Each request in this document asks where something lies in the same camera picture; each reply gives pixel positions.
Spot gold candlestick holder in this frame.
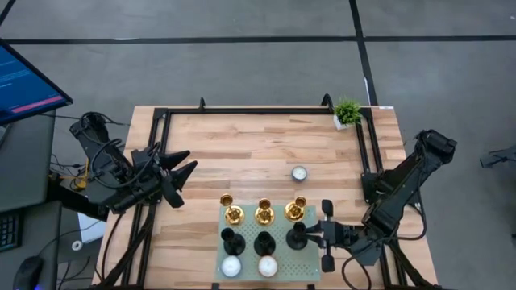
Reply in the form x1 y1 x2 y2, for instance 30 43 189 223
219 193 246 226
254 197 276 227
284 196 307 223

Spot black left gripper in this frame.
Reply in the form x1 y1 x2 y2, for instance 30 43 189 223
132 147 199 209

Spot black aluminium table frame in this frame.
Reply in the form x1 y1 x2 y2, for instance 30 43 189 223
96 94 440 290

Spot black computer mouse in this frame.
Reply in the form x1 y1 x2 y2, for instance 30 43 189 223
13 255 44 290

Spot green plant in white pot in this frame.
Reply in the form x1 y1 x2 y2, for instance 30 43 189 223
332 97 363 131

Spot dark grey desk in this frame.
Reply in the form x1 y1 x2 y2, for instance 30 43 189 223
0 110 64 290

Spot black candlestick holder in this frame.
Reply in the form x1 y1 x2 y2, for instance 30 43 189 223
220 226 247 257
253 230 277 258
285 221 310 251

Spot yellow clamp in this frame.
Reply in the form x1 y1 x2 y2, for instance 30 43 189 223
74 159 94 191

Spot white paper sheet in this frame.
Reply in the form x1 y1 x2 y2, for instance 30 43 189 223
77 188 112 245

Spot green perforated metal shelf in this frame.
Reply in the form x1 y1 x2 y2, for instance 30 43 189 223
215 203 323 282

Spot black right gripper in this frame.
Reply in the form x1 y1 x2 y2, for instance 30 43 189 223
305 200 360 273

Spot black keyboard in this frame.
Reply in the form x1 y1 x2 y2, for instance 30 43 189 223
0 209 22 253

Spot black chair base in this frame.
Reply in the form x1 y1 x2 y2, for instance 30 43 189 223
479 144 516 169

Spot monitor with blue screen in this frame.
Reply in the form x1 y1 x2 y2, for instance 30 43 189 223
0 38 74 126

